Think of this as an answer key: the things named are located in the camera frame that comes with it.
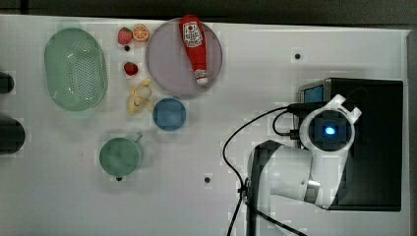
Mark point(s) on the blue oven door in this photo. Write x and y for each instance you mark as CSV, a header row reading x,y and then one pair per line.
x,y
315,94

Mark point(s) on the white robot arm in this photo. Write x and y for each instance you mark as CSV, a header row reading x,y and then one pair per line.
x,y
310,173

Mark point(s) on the black toaster oven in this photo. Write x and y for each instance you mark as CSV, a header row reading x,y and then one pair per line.
x,y
372,177

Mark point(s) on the blue small bowl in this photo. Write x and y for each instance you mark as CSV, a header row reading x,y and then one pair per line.
x,y
169,114

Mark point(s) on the purple round plate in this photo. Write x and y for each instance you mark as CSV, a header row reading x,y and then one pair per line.
x,y
169,66

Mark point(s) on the yellow banana toy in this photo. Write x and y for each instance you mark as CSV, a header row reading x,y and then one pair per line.
x,y
139,97

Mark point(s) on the red ketchup bottle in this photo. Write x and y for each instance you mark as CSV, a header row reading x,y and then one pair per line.
x,y
194,41

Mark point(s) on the red strawberry toy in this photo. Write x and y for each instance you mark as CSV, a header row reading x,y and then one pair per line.
x,y
131,69

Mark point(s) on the orange slice toy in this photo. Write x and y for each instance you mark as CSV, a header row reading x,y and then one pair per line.
x,y
141,33

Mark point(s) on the pale strawberry toy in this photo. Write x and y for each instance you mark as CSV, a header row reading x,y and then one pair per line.
x,y
125,36

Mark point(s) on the green perforated colander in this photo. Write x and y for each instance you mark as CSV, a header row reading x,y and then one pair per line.
x,y
75,70

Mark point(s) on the lower black round object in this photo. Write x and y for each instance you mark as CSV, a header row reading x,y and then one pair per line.
x,y
12,135

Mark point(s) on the black round object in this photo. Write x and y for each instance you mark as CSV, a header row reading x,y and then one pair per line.
x,y
6,83
12,135

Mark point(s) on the upper black round object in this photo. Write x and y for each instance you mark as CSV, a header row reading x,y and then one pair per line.
x,y
6,83

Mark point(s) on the green cup with handle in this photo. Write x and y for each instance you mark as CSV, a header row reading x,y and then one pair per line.
x,y
119,157

